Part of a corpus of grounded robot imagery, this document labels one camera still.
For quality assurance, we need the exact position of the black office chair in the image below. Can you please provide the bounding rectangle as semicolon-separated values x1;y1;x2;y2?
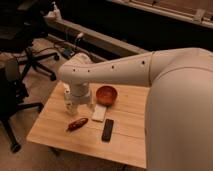
0;0;59;81

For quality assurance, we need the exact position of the white ceramic cup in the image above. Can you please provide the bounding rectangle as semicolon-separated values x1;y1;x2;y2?
63;84;77;116

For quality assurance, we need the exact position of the blue power strip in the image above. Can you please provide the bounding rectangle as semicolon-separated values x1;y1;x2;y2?
62;48;75;58

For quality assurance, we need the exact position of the red chili pepper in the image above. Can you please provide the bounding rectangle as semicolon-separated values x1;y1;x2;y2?
67;118;88;132

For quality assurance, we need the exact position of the dark office chair left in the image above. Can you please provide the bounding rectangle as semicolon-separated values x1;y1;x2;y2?
0;58;43;153

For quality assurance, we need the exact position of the white sponge block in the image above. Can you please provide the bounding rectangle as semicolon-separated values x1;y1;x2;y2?
92;104;107;122

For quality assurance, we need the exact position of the red bowl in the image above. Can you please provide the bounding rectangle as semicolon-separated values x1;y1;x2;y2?
96;86;118;106

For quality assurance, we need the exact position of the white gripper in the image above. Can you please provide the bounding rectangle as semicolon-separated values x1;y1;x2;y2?
70;83;92;112

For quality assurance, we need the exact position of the white spray bottle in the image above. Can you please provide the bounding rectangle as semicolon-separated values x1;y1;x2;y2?
53;1;62;20

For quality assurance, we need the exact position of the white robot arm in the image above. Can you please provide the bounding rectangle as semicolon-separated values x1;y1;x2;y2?
59;48;213;171

